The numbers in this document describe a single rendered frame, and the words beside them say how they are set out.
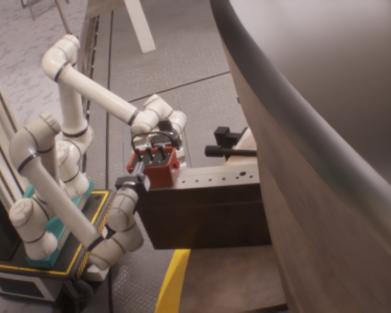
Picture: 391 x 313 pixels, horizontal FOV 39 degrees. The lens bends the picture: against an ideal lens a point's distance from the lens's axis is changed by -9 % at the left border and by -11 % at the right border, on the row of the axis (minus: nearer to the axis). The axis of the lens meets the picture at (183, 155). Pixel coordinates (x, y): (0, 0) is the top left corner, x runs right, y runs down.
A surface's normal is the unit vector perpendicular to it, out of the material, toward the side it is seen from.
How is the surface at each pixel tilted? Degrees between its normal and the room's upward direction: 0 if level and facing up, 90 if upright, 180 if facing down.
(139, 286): 0
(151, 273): 0
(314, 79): 0
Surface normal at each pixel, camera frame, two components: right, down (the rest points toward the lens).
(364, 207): -0.83, -0.26
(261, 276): -0.28, -0.78
